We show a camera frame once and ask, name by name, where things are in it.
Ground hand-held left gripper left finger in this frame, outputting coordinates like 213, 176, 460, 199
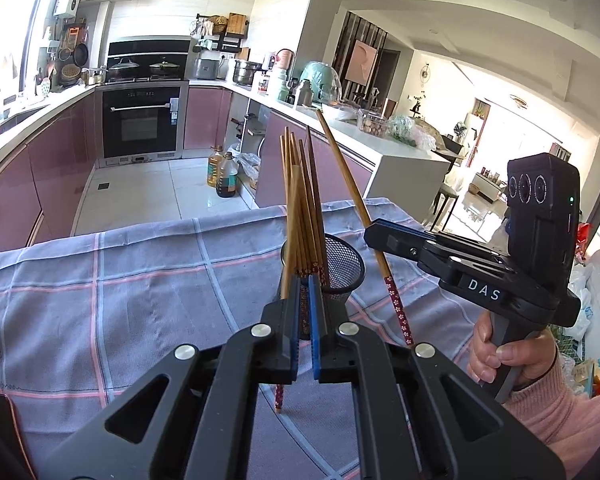
37, 275, 301, 480

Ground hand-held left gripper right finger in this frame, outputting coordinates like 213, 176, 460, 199
307, 276, 566, 480

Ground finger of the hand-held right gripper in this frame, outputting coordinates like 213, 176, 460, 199
364, 218, 518, 286

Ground black mesh utensil holder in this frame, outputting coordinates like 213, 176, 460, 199
278, 232, 367, 342

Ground wooden chopstick red patterned end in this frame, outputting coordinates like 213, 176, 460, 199
316, 109, 415, 347
306, 126, 331, 289
290, 132, 312, 277
279, 134, 293, 261
275, 164, 302, 414
284, 126, 301, 271
298, 139, 322, 277

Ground person's right forearm pink sleeve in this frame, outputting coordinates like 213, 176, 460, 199
502, 355, 600, 480

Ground person's right hand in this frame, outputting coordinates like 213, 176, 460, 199
467, 316, 562, 386

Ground white plastic bags pile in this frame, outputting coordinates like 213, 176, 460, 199
570, 242, 600, 353

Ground clear bag of greens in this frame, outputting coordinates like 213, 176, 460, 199
387, 115, 437, 149

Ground clear food container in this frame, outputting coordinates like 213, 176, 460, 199
357, 108, 389, 136

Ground white bowl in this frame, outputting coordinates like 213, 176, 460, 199
325, 105, 361, 122

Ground dark cooking oil bottle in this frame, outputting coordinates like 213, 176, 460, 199
215, 152, 240, 199

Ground grey plaid tablecloth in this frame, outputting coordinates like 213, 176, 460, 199
0, 197, 481, 480

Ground white plastic bag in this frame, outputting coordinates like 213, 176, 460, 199
227, 147, 261, 182

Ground yellow cooking oil bottle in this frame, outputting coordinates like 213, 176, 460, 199
207, 146, 226, 189

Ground mint green kitchen appliance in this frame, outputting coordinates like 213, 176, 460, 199
299, 61, 341, 106

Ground pink kettle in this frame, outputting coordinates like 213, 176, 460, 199
272, 48, 295, 74

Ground stainless steel stock pot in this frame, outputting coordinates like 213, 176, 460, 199
231, 59, 261, 86

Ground pink lower cabinets counter side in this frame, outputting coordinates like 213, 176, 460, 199
182, 85, 376, 209

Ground black built-in oven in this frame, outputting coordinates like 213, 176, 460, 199
101, 85, 183, 160

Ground silver rice cooker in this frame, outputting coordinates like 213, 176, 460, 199
195, 57, 220, 81

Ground black lidded pot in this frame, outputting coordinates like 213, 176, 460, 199
149, 57, 181, 80

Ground pink lower cabinets window side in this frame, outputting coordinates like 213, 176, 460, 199
0, 92, 99, 261

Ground black lidded wok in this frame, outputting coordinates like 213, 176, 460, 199
107, 57, 141, 81

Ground black range hood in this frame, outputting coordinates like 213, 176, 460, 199
106, 37, 191, 81

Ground kitchen window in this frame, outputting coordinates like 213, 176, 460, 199
0, 0, 57, 126

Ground framed wall picture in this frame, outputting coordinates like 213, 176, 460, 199
344, 39, 380, 86

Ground black wall storage rack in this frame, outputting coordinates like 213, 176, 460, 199
196, 12, 249, 52

